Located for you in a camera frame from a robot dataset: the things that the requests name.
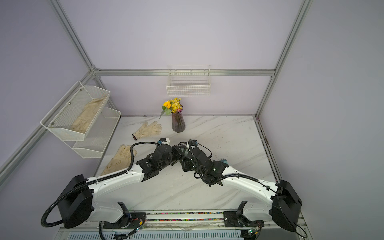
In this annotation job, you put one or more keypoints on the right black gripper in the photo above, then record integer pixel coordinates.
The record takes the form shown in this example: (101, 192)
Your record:
(186, 164)

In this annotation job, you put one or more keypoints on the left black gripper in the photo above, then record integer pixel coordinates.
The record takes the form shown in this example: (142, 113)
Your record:
(176, 150)

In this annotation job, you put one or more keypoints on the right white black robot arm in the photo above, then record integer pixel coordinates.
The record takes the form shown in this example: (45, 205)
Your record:
(282, 200)

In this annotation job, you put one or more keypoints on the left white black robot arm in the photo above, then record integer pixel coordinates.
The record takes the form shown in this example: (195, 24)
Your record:
(82, 199)

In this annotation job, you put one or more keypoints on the right teal charger plug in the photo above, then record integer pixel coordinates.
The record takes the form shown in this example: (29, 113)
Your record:
(224, 163)

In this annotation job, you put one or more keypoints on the white knit glove on table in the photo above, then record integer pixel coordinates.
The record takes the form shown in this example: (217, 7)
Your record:
(147, 130)

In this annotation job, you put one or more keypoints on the dark glass flower vase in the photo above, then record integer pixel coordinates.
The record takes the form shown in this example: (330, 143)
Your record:
(178, 123)

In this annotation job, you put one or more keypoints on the beige leather glove on table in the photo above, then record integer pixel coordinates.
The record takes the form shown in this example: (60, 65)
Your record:
(121, 160)

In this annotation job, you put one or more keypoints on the yellow flower bouquet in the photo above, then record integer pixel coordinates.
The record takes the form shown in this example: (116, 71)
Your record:
(171, 107)

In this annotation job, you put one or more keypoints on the lower white mesh shelf bin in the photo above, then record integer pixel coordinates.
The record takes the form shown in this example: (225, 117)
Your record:
(99, 135)

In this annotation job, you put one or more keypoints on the white mesh shelf bin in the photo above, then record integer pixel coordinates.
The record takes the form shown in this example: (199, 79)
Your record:
(60, 118)
(99, 135)

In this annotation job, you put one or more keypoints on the beige glove in bin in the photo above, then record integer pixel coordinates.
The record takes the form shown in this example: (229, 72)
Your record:
(83, 121)

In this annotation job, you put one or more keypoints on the upper white mesh shelf bin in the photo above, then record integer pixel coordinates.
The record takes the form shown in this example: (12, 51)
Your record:
(60, 118)

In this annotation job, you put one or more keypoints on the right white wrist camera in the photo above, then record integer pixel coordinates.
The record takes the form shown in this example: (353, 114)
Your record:
(192, 143)

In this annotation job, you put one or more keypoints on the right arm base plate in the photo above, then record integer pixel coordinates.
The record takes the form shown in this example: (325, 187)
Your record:
(243, 219)

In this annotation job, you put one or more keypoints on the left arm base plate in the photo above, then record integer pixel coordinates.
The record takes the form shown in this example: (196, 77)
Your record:
(132, 220)

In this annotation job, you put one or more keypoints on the white wire wall basket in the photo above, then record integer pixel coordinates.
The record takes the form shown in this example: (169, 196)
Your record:
(188, 80)

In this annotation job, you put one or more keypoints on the aluminium front rail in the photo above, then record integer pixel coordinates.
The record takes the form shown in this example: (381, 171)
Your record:
(185, 225)

